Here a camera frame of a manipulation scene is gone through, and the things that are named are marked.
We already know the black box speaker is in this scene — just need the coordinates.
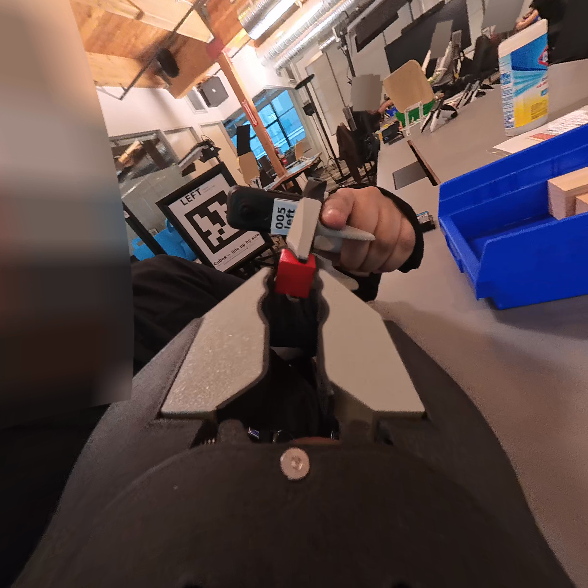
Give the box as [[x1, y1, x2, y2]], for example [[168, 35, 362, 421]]
[[198, 76, 229, 107]]

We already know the white wipes canister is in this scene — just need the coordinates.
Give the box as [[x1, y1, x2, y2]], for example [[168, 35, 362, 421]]
[[498, 19, 549, 137]]

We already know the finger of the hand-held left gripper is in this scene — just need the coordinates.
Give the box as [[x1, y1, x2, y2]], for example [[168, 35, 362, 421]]
[[321, 264, 360, 292], [285, 198, 322, 264]]

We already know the printed paper sheet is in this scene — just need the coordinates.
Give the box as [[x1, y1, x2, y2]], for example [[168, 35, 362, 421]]
[[494, 105, 588, 154]]

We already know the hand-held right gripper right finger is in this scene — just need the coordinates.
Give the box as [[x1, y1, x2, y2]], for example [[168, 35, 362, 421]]
[[317, 269, 427, 421]]

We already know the black floor lamp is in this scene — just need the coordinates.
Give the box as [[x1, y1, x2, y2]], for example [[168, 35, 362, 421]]
[[294, 73, 343, 174]]

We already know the framed marker sign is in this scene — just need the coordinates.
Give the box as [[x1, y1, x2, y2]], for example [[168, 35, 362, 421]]
[[156, 162, 275, 273]]

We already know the small red cube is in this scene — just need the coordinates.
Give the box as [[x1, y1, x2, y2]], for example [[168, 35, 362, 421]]
[[275, 249, 317, 298]]

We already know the grey desk mat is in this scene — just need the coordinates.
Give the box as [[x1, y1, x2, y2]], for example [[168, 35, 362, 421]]
[[393, 163, 432, 189]]

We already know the blue plastic bin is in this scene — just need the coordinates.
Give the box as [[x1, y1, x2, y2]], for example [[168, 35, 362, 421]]
[[438, 123, 588, 309]]

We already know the large wooden cube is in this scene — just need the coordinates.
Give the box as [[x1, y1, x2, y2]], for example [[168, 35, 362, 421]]
[[547, 167, 588, 220]]

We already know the silver ventilation duct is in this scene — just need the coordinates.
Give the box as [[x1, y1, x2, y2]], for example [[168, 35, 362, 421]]
[[239, 0, 414, 72]]

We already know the black ceiling speaker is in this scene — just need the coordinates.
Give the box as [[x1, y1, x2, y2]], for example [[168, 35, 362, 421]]
[[157, 48, 181, 78]]

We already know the wooden stand board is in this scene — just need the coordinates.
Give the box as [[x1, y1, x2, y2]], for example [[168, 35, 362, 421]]
[[383, 60, 435, 115]]

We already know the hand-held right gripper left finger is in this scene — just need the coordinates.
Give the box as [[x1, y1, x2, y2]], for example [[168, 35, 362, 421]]
[[161, 267, 272, 420]]

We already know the person's left hand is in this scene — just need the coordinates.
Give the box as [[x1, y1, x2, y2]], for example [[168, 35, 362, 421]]
[[320, 187, 415, 275]]

